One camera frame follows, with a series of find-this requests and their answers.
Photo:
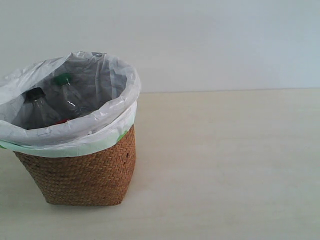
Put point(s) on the woven wicker basket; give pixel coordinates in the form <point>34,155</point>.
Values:
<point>98,179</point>

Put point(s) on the red label cola bottle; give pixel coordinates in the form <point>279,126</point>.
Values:
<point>39,111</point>

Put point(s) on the green label water bottle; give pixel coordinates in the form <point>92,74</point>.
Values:
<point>74,105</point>

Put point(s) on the white plastic bin liner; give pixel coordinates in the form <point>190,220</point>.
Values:
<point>110,85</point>

